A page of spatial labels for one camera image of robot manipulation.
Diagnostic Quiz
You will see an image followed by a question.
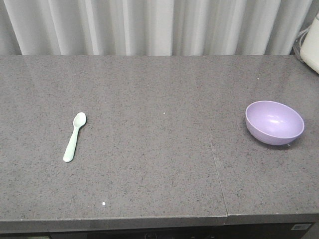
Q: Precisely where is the mint green plastic spoon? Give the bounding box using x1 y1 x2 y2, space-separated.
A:
63 112 87 162

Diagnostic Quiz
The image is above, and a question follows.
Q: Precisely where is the purple plastic bowl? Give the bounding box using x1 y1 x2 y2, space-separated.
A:
245 101 305 146

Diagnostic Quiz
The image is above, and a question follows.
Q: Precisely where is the white pleated curtain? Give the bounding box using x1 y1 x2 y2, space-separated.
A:
0 0 319 56

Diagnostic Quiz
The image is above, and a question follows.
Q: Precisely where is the white appliance at right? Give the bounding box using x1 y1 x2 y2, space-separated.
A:
300 13 319 73

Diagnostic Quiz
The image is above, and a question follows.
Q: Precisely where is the black drawer disinfection cabinet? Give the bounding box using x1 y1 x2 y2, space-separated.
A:
49 223 312 239

